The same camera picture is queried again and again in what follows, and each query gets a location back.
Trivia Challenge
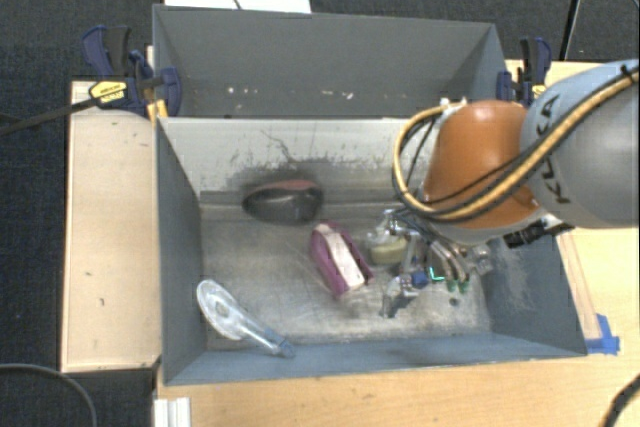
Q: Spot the grey metal bin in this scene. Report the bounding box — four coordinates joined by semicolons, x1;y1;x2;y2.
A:
151;3;589;388

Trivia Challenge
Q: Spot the clear plastic scoop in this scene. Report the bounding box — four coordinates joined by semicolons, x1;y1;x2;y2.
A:
195;279;297;359

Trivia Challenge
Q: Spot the pale wood board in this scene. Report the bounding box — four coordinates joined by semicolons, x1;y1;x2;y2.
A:
59;79;164;374

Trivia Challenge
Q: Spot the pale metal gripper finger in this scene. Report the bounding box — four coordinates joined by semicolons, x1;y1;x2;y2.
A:
380;275;404;319
394;286;421;314

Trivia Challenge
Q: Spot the pale yellow sponge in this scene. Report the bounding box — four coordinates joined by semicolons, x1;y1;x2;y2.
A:
369;239;407;267

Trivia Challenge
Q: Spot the black cylinder on white bracket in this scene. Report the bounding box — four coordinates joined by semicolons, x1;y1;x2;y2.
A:
501;214;572;250

